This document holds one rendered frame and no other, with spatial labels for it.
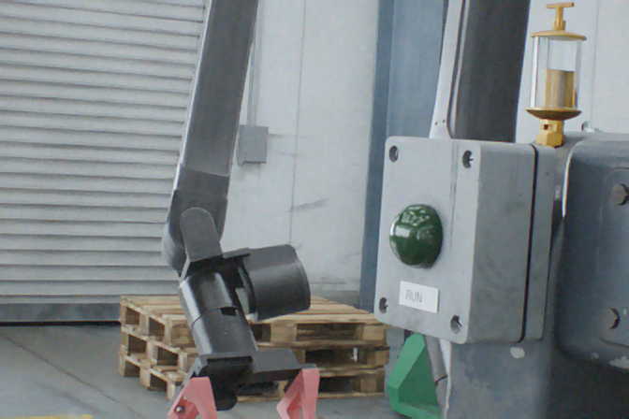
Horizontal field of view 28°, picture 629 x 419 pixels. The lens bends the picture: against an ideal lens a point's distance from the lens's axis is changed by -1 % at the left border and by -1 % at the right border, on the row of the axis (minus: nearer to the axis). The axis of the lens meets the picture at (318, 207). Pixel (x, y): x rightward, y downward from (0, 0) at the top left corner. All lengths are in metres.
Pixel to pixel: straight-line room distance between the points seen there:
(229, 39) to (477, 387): 0.82
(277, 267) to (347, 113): 8.14
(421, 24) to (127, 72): 2.20
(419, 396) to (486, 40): 5.36
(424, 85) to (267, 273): 8.00
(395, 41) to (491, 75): 8.62
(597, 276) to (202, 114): 0.82
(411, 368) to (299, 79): 3.49
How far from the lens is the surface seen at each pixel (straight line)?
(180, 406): 1.21
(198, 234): 1.26
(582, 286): 0.57
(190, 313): 1.26
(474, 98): 0.92
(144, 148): 8.59
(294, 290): 1.27
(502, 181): 0.56
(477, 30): 0.93
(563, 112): 0.63
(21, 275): 8.38
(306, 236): 9.29
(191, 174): 1.29
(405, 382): 6.21
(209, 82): 1.35
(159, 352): 6.45
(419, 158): 0.58
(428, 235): 0.56
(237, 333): 1.23
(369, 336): 6.58
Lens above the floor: 1.33
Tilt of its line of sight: 3 degrees down
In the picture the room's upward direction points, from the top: 4 degrees clockwise
